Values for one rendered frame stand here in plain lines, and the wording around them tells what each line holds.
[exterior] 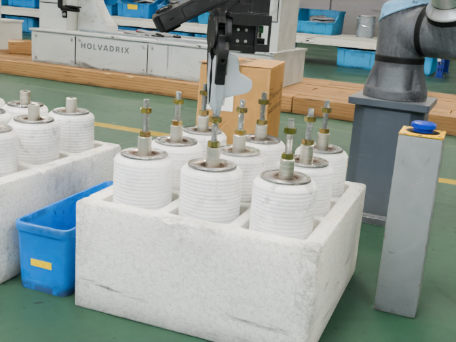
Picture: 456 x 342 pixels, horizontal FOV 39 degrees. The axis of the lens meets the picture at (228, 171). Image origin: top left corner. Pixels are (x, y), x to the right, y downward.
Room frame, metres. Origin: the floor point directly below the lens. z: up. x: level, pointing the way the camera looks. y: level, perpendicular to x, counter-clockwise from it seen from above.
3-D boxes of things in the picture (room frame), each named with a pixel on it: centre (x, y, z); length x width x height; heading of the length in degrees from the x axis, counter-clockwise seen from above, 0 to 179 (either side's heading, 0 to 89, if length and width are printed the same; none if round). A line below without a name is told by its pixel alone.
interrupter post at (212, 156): (0.97, 0.02, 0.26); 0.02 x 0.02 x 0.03
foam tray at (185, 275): (1.09, -0.02, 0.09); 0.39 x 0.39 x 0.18; 70
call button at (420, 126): (1.06, -0.31, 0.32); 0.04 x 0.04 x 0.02
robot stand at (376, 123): (1.59, -0.39, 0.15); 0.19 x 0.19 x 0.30; 68
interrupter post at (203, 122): (1.24, 0.05, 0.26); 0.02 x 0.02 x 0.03
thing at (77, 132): (1.33, 0.33, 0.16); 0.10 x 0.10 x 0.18
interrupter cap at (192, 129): (1.24, 0.05, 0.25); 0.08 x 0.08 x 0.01
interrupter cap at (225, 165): (0.97, 0.02, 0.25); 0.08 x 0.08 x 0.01
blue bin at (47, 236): (1.14, 0.25, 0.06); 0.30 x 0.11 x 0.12; 160
